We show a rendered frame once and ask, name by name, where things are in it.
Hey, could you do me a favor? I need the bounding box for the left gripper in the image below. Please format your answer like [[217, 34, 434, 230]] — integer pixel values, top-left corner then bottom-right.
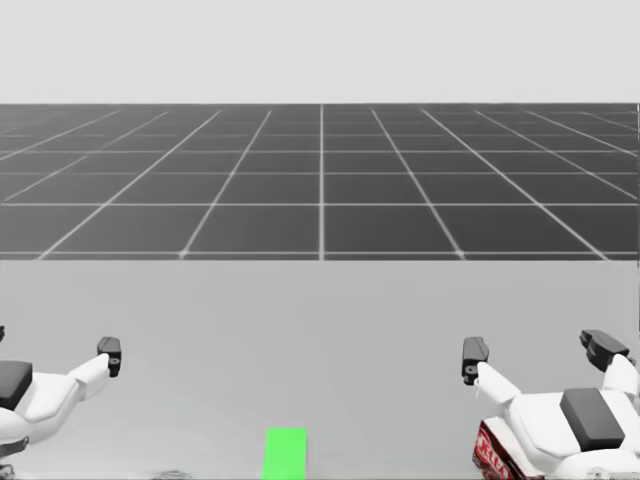
[[0, 325, 123, 442]]

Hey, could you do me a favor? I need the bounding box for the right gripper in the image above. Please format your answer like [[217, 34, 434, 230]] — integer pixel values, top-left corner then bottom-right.
[[460, 328, 640, 464]]

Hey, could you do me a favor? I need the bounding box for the red and white carton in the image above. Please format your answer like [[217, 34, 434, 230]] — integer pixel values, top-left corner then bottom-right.
[[472, 418, 547, 480]]

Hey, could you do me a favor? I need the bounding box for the green pad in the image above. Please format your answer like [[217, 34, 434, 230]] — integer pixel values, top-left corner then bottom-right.
[[261, 427, 308, 479]]

